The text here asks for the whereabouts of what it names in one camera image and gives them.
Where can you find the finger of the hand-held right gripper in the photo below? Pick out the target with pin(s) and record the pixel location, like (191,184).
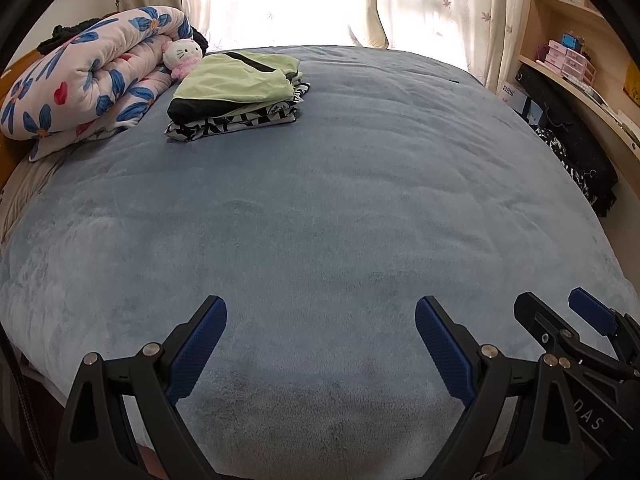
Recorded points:
(592,310)
(540,320)

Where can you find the white cardboard box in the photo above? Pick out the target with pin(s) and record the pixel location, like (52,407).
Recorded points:
(515,96)

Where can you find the blue-grey bed blanket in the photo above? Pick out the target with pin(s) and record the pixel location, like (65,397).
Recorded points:
(325,200)

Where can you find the wooden shelf unit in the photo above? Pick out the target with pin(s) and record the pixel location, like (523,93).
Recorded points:
(560,25)

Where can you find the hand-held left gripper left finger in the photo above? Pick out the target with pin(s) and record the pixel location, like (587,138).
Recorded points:
(197,345)

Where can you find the leaf-print sheer curtain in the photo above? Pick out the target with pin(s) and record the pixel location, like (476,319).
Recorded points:
(450,10)

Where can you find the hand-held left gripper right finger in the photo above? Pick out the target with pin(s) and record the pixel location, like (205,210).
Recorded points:
(442,345)

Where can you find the black and white printed clothing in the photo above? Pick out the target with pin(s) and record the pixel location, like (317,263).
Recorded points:
(235,122)

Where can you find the small blue box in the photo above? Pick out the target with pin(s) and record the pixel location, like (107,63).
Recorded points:
(572,42)

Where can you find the papers on shelf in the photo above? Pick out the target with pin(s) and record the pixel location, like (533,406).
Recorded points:
(607,110)

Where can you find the pink drawer organiser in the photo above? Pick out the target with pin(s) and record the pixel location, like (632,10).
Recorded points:
(570,62)

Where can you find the floral quilt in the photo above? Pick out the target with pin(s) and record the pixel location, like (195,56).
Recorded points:
(95,85)

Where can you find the black and white patterned cloth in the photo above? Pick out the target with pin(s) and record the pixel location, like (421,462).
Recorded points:
(552,147)

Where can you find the black knitted cloth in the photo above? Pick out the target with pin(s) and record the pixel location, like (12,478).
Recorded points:
(65,35)

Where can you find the black bag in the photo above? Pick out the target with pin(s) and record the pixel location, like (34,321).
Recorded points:
(575,130)

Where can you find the white and pink plush toy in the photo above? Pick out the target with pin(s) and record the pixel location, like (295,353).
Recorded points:
(182,55)

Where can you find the green and black jacket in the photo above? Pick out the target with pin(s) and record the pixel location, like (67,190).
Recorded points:
(230,80)

